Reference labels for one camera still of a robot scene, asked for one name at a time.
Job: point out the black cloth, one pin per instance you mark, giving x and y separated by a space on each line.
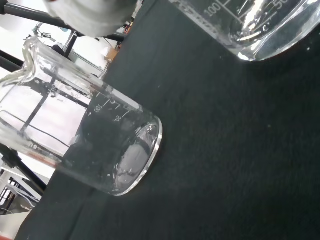
225 150

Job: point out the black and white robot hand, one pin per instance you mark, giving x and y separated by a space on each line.
87 15

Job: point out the black tripod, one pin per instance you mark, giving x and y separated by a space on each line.
25 170

